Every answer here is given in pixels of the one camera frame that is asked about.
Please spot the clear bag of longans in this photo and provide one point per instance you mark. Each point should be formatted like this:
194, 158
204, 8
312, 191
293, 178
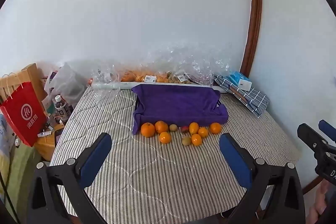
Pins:
181, 77

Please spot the dark drink bottle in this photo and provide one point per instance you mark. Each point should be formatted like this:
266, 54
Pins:
59, 106

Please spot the clear bag of oranges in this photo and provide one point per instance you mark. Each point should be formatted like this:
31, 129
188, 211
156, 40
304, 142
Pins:
136, 76

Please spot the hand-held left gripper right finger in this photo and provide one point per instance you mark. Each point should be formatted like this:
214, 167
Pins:
235, 163

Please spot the blue white tissue pack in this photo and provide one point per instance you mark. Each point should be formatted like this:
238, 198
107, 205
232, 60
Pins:
240, 79

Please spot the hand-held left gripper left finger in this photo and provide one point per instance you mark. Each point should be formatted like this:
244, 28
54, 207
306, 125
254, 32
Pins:
95, 158

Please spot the wooden bedside table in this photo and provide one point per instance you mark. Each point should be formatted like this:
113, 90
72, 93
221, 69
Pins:
46, 146

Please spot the brown kiwi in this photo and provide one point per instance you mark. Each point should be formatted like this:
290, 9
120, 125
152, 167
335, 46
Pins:
172, 128
186, 141

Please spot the brown wooden door frame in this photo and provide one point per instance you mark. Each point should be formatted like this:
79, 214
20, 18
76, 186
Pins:
254, 16

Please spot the white plastic bag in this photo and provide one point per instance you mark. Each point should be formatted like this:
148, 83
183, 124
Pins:
67, 82

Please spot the striped mattress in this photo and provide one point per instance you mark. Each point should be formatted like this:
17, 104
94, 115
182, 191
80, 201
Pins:
147, 174

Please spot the person's right hand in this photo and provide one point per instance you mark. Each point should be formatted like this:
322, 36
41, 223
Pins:
319, 201

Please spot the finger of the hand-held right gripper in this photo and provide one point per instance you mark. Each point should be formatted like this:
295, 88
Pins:
328, 129
308, 134

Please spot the red paper bag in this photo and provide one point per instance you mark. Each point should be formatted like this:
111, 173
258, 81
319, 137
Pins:
23, 116

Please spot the small orange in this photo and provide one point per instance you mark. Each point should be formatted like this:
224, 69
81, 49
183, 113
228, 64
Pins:
203, 132
215, 128
193, 127
161, 126
196, 139
165, 137

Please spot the wooden chair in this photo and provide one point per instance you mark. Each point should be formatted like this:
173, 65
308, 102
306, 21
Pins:
32, 74

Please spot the crumpled clear plastic bag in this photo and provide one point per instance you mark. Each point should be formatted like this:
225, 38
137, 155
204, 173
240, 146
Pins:
168, 58

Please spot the small red apple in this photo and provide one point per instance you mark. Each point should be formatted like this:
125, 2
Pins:
184, 130

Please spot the purple towel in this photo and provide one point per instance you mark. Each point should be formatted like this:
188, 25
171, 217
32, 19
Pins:
178, 103

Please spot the plaid grey cloth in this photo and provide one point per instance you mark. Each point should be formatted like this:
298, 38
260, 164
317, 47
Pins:
252, 100

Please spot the large orange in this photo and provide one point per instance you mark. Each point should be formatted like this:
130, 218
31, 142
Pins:
148, 129

